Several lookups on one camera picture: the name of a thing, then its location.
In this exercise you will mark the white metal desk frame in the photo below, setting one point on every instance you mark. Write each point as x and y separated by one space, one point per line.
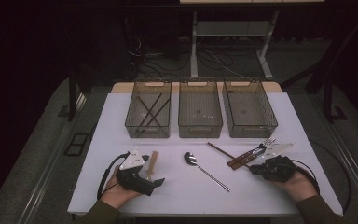
193 46

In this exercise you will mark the black chopstick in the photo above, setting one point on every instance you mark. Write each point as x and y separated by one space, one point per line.
155 103
163 107

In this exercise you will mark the person's left hand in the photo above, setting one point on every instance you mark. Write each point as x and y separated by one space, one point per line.
115 193

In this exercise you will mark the black slanted stand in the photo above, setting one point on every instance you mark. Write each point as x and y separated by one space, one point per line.
327 77

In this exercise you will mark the aluminium floor rail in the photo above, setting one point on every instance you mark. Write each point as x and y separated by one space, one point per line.
46 174
354 165

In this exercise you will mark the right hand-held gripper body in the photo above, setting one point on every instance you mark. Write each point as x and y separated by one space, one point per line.
278 169

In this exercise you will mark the person's right hand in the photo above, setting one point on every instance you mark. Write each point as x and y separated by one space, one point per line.
301 188

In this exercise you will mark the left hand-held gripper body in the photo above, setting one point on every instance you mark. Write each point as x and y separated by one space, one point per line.
133 182

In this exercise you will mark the black upright stand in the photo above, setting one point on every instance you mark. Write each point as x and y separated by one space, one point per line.
72 96

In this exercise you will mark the stainless steel spoon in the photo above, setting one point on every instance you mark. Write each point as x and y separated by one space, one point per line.
190 158

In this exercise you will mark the smoky clear plastic bin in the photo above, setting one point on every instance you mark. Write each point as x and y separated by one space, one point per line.
199 107
248 107
164 118

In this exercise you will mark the black rectangular floor frame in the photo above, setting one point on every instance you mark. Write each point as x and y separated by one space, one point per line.
66 152

